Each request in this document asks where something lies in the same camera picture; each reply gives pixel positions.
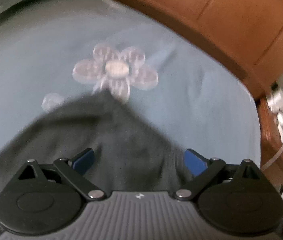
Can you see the black garment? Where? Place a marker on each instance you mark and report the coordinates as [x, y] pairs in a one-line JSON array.
[[129, 154]]

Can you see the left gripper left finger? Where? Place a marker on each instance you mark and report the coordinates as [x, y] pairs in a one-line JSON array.
[[43, 198]]

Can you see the blue floral bed sheet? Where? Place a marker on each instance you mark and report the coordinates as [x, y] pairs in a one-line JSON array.
[[52, 51]]

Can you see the wooden headboard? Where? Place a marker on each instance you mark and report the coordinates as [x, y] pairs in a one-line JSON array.
[[246, 36]]

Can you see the wooden nightstand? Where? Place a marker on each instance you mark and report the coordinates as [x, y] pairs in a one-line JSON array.
[[270, 143]]

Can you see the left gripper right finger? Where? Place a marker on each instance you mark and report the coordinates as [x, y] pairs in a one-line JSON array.
[[236, 199]]

